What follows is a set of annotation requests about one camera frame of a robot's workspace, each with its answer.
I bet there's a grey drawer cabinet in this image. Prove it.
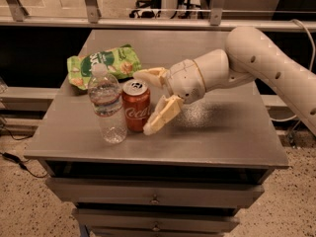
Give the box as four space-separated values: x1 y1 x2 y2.
23 29 290 237

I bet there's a top grey drawer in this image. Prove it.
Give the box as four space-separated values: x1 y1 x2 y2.
46 178 264 208

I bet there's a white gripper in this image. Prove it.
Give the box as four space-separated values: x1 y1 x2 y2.
133 59 205 135

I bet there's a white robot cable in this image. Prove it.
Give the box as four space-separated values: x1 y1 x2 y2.
270 18 316 123

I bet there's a metal railing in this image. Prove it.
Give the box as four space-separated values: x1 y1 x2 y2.
0 0 316 34

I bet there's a red coke can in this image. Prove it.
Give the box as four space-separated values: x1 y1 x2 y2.
122 79 150 132

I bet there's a grey drawer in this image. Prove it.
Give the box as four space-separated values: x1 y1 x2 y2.
46 178 264 208
72 209 239 233

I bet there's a black floor cable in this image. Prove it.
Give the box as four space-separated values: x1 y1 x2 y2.
0 125 49 180

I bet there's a green chip bag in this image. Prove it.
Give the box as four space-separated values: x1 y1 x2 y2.
67 44 141 90

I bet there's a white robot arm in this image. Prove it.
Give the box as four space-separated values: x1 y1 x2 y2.
133 27 316 135

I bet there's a clear plastic water bottle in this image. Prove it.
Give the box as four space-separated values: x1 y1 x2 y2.
88 63 127 144

